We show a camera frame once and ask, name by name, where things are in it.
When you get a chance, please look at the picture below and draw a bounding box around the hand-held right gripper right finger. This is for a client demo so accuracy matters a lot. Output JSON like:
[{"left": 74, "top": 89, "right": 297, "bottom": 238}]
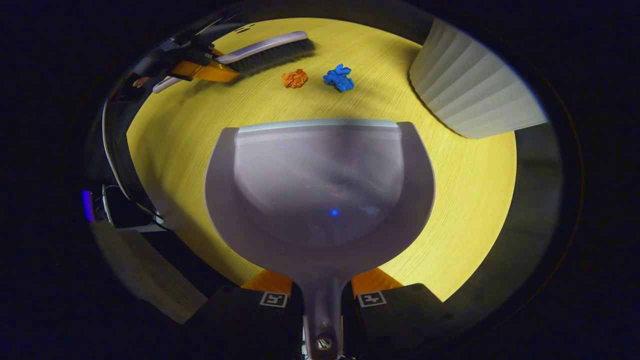
[{"left": 341, "top": 267, "right": 453, "bottom": 360}]

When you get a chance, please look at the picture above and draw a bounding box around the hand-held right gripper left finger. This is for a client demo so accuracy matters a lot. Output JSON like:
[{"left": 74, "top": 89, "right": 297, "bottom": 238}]
[{"left": 192, "top": 270, "right": 305, "bottom": 360}]

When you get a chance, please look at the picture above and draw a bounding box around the small white broom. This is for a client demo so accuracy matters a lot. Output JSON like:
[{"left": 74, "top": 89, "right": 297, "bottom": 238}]
[{"left": 152, "top": 31, "right": 316, "bottom": 94}]

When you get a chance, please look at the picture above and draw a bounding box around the orange paper ball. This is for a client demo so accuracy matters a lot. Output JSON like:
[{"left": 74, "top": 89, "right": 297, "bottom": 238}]
[{"left": 281, "top": 68, "right": 309, "bottom": 89}]

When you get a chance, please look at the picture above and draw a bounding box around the blue paper ball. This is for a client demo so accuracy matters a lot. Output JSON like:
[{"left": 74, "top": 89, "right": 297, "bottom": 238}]
[{"left": 322, "top": 63, "right": 355, "bottom": 93}]

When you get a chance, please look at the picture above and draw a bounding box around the white plastic dustpan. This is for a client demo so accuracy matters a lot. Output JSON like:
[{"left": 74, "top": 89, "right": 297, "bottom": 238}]
[{"left": 204, "top": 119, "right": 436, "bottom": 360}]

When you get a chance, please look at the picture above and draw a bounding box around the white ribbed garbage bin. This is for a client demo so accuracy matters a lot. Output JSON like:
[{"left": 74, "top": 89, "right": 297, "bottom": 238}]
[{"left": 409, "top": 19, "right": 548, "bottom": 140}]

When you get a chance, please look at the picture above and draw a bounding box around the yellow wooden desktop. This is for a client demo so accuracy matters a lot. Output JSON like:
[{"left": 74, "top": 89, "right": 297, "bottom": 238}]
[{"left": 126, "top": 17, "right": 517, "bottom": 303}]

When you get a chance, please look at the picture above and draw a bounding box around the grey panel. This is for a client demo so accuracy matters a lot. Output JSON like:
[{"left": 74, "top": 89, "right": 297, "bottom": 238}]
[{"left": 92, "top": 220, "right": 208, "bottom": 325}]

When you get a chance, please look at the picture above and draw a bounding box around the black box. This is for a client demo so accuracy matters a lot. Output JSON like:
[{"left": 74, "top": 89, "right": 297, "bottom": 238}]
[{"left": 104, "top": 185, "right": 162, "bottom": 233}]

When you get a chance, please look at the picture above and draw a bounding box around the thin white cable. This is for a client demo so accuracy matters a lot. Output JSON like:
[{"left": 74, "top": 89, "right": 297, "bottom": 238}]
[{"left": 101, "top": 99, "right": 168, "bottom": 232}]

